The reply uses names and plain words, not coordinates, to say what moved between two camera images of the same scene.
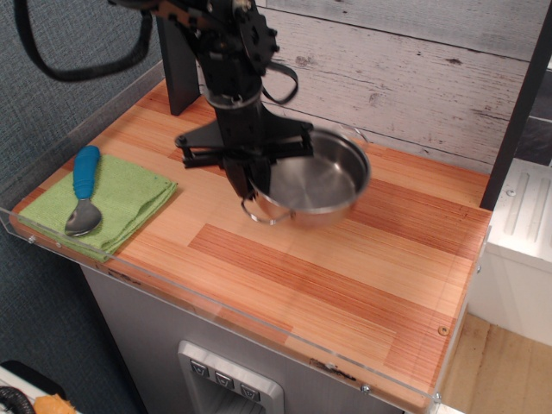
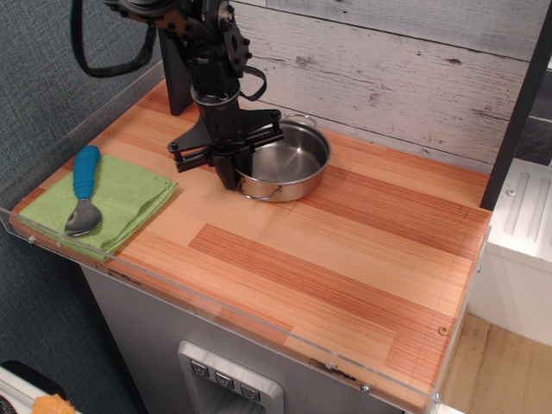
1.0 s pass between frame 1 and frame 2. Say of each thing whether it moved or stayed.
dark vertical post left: stayed
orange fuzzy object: stayed
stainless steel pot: moved
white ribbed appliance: stayed
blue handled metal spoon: stayed
